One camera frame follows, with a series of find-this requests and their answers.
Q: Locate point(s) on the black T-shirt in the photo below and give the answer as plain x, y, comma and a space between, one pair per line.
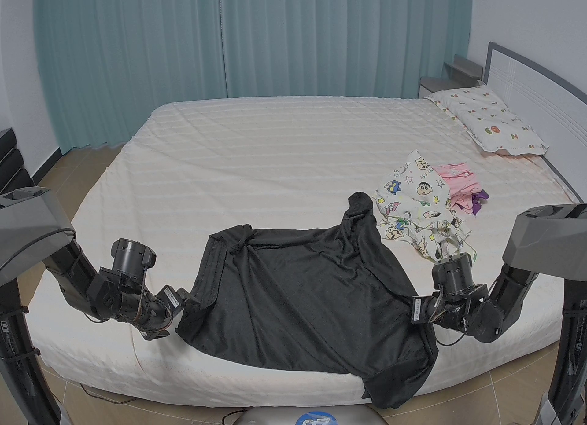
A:
302, 295

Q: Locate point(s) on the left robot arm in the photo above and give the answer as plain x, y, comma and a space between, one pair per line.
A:
32, 230

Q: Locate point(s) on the white printed pyjama top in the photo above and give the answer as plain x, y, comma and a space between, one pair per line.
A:
412, 203

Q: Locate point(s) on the black chest of drawers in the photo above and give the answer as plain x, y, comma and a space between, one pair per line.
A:
13, 162

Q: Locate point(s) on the white printed pillow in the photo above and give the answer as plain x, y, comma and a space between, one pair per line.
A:
490, 120

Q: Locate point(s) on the grey bedside table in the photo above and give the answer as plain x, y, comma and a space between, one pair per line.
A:
440, 81

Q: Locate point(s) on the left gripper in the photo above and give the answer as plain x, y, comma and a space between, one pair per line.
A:
153, 311

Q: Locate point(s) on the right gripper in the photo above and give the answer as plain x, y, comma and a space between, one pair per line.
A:
433, 313

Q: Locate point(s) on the pink garment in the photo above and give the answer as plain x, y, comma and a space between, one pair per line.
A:
461, 180

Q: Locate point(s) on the purple garment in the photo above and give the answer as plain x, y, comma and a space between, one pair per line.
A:
480, 196

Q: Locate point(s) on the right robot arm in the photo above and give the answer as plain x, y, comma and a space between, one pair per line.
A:
541, 240

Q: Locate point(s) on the bed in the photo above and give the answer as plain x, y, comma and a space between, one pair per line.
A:
257, 162

